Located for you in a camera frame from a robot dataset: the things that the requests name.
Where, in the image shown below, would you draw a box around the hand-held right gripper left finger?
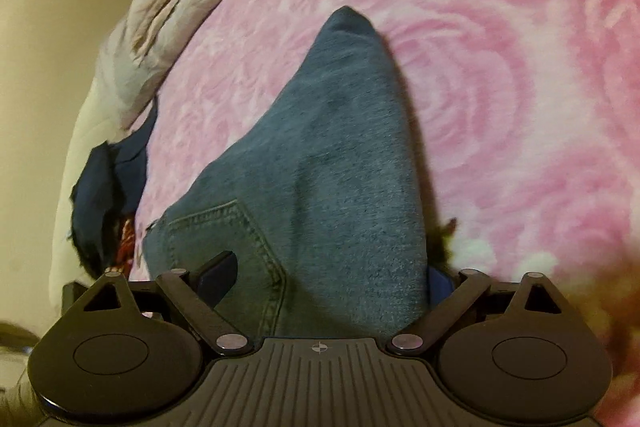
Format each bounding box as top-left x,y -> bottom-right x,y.
82,252 -> 251,355

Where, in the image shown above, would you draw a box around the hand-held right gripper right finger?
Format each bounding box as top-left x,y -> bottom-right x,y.
392,268 -> 563,354

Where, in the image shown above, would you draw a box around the blue jeans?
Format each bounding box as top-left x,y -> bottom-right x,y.
142,6 -> 441,339

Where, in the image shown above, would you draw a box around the red knit sweater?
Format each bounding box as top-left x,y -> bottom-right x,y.
107,217 -> 138,275

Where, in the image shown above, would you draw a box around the navy blue shirt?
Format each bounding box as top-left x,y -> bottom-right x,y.
69,94 -> 160,280

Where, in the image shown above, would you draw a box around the pink floral blanket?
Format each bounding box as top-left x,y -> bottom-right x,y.
135,0 -> 640,408

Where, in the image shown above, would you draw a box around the grey and pink folded quilt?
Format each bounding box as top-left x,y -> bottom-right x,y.
95,0 -> 306,128

